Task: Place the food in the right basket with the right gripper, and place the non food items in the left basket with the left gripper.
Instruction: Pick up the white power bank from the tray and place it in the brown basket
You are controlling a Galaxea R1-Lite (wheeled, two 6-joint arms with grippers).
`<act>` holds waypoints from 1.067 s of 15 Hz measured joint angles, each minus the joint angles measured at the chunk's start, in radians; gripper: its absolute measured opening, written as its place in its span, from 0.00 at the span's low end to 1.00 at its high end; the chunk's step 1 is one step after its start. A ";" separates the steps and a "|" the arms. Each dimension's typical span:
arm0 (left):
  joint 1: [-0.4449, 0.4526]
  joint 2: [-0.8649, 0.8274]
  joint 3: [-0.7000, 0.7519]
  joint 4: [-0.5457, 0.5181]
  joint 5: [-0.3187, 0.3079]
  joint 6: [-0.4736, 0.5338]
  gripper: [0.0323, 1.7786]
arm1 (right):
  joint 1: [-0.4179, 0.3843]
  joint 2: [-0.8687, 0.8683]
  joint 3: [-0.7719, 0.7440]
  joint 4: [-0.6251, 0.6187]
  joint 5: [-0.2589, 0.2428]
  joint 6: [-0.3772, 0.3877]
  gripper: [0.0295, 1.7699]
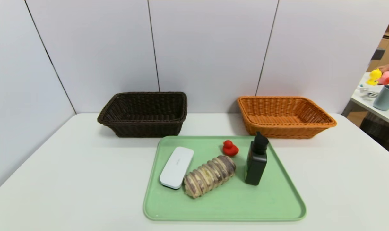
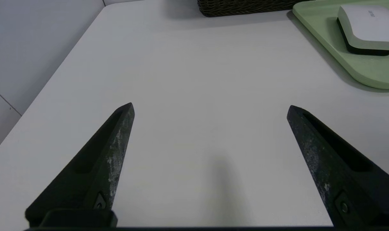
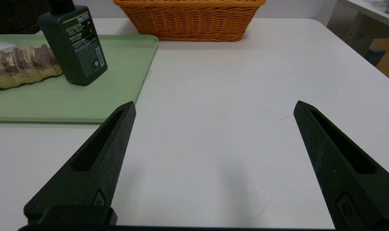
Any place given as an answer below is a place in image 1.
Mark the green plastic tray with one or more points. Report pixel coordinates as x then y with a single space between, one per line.
229 199

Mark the white rectangular case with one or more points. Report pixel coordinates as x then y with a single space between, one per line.
177 166

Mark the grey-blue cup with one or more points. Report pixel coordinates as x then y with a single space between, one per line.
385 99

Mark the orange wicker basket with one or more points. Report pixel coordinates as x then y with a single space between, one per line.
278 131

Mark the striped bread loaf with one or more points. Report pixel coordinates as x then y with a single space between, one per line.
209 176

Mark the black pump bottle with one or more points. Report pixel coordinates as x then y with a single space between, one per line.
255 166

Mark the yellow duck toy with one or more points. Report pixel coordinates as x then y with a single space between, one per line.
375 75

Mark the pink plush toy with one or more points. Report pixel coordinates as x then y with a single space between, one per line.
386 76

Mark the red rubber duck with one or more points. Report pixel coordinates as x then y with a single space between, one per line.
229 150

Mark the dark brown wicker basket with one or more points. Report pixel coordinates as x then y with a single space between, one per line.
143 128

